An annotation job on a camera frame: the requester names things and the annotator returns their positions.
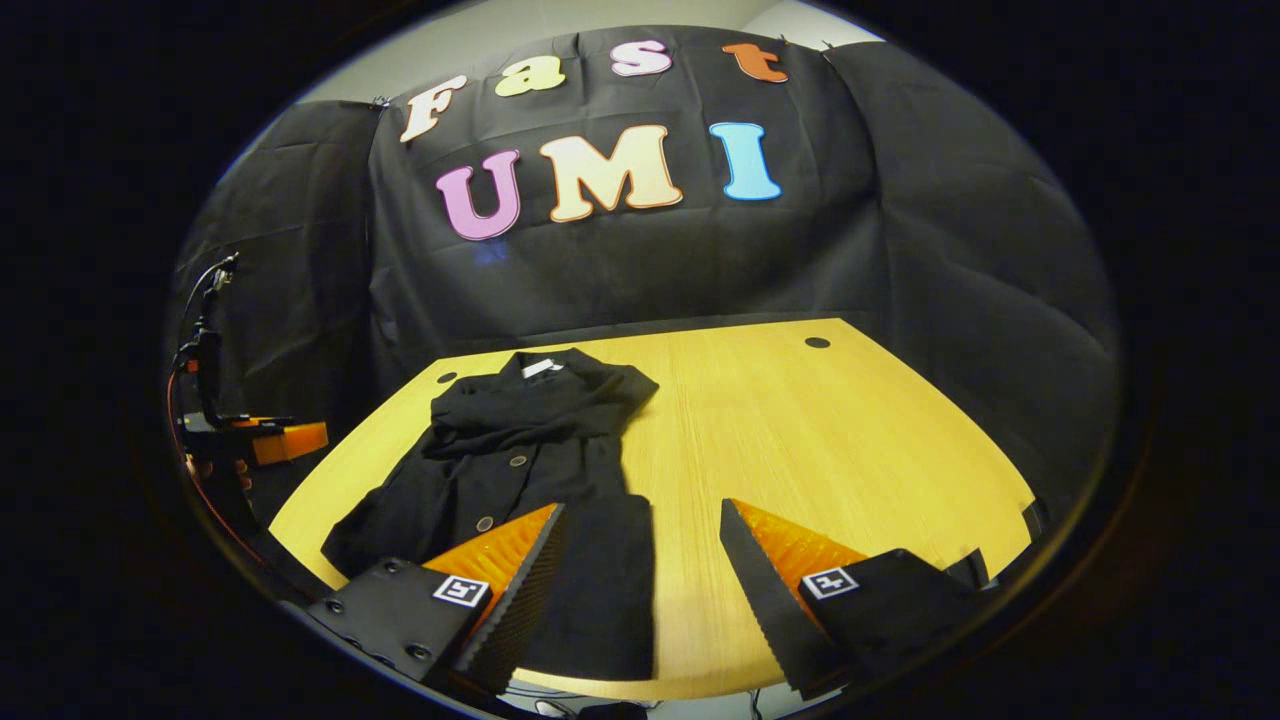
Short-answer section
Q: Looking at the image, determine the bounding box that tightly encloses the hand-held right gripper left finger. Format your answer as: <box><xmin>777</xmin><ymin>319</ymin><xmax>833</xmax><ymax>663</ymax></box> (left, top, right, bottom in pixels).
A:
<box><xmin>303</xmin><ymin>502</ymin><xmax>568</xmax><ymax>697</ymax></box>

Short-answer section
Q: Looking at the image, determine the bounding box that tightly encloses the red cable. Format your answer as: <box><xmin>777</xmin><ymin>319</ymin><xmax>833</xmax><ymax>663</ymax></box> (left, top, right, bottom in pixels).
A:
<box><xmin>164</xmin><ymin>370</ymin><xmax>277</xmax><ymax>587</ymax></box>

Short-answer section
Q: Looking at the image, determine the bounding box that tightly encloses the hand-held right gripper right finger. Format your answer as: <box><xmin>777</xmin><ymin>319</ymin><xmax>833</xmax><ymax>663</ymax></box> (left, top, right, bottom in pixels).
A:
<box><xmin>718</xmin><ymin>497</ymin><xmax>993</xmax><ymax>700</ymax></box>

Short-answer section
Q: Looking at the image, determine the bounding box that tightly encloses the black button shirt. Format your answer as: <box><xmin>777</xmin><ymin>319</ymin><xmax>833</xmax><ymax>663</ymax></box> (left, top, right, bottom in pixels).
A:
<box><xmin>320</xmin><ymin>347</ymin><xmax>661</xmax><ymax>683</ymax></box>

